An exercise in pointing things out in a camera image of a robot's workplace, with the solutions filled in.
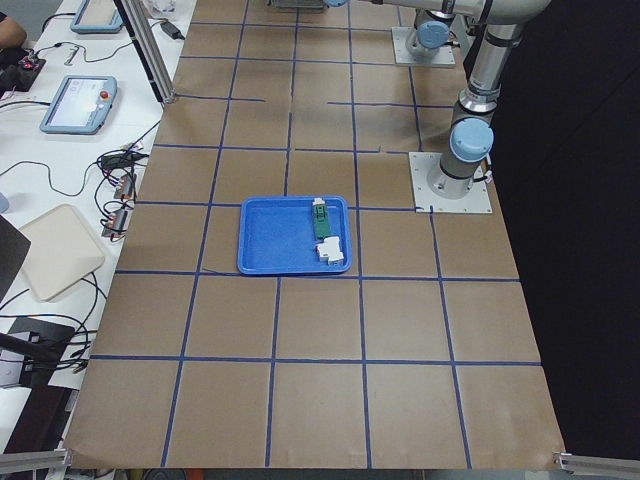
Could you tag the person forearm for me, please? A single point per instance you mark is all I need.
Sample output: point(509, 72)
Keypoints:
point(12, 34)

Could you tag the white circuit breaker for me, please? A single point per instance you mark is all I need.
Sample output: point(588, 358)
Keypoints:
point(329, 251)

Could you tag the green terminal block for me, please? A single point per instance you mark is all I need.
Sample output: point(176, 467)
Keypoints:
point(320, 217)

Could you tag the blue plastic tray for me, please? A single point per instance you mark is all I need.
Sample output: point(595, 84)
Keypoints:
point(276, 236)

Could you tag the beige plastic tray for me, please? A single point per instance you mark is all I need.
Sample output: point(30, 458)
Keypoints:
point(63, 250)

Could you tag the black power adapter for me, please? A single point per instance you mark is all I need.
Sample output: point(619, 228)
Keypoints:
point(171, 30)

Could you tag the near teach pendant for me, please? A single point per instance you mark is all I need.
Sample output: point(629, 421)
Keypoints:
point(80, 105)

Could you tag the teach pendant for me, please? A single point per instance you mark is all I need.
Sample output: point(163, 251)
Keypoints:
point(80, 105)
point(97, 17)

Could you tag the black laptop corner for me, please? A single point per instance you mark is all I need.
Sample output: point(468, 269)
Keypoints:
point(14, 248)

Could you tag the far teach pendant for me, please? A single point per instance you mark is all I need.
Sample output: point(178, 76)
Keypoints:
point(97, 17)

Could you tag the black camera stand base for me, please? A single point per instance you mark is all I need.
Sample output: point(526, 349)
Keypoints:
point(31, 350)

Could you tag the aluminium frame post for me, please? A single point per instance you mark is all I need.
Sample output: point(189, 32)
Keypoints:
point(133, 15)

